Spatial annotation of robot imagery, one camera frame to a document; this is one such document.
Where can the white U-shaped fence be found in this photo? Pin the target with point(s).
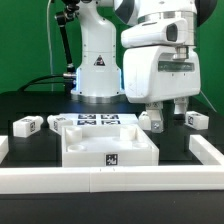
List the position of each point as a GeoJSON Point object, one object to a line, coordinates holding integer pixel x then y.
{"type": "Point", "coordinates": [207, 175]}

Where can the white square table top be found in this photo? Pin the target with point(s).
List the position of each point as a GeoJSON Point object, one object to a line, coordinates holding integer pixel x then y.
{"type": "Point", "coordinates": [107, 145]}

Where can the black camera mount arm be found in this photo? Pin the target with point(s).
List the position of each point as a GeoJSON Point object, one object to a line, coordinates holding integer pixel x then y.
{"type": "Point", "coordinates": [62, 18]}

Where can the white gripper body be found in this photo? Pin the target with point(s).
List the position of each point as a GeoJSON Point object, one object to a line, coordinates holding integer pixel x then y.
{"type": "Point", "coordinates": [153, 74]}

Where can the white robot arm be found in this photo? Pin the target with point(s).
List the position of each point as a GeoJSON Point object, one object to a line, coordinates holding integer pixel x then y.
{"type": "Point", "coordinates": [100, 75]}

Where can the white marker sheet with tags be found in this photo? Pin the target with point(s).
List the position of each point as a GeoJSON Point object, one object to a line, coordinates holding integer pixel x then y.
{"type": "Point", "coordinates": [100, 119]}

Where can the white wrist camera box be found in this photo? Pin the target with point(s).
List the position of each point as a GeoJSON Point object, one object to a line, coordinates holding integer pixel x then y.
{"type": "Point", "coordinates": [163, 32]}

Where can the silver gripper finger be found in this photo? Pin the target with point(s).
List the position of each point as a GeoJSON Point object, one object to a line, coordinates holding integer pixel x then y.
{"type": "Point", "coordinates": [181, 105]}
{"type": "Point", "coordinates": [154, 111]}

